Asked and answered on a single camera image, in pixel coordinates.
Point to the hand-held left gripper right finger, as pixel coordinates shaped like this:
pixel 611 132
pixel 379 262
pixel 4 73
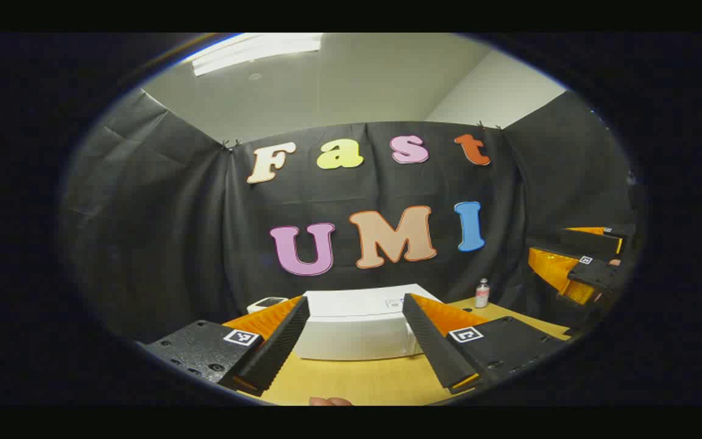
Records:
pixel 430 341

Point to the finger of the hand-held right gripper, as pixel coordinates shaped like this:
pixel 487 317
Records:
pixel 588 241
pixel 598 274

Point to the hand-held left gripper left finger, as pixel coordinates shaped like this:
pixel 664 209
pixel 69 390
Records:
pixel 278 347

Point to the white microwave oven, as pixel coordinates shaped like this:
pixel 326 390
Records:
pixel 351 329

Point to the white toaster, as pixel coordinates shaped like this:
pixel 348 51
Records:
pixel 265 303

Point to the small clear bottle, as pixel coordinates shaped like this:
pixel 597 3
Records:
pixel 482 296

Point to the ceiling light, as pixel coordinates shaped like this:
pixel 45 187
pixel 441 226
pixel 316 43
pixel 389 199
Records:
pixel 253 49

